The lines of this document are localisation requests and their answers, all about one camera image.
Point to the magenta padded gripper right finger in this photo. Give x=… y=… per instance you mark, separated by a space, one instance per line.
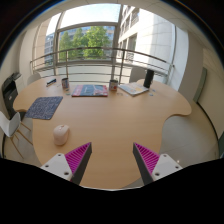
x=153 y=166

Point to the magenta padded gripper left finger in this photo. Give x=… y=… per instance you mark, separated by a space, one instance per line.
x=70 y=166

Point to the white computer mouse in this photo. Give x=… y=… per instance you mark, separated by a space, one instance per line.
x=60 y=134

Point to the dark patterned mouse pad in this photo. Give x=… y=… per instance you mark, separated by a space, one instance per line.
x=44 y=107

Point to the white chair wooden legs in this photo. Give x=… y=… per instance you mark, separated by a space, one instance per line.
x=11 y=126

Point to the colourful magazine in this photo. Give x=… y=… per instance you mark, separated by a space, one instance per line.
x=89 y=90

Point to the mug left with print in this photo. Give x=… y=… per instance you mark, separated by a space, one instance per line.
x=65 y=83

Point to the black stapler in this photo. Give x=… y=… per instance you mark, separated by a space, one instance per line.
x=50 y=82

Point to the black cylindrical speaker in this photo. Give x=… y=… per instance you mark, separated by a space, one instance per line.
x=148 y=78

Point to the white chair far right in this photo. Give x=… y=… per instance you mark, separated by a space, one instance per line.
x=137 y=74

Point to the white chair behind table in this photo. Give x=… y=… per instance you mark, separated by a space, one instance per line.
x=33 y=78

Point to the metal balcony railing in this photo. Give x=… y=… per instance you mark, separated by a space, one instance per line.
x=98 y=64

